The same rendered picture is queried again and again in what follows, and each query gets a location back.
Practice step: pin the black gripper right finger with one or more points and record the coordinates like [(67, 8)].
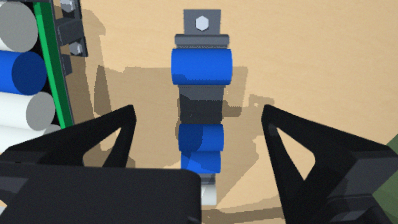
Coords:
[(345, 164)]

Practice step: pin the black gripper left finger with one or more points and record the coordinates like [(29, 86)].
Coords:
[(67, 146)]

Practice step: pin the grey ribbed rack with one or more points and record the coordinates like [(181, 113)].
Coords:
[(208, 100)]

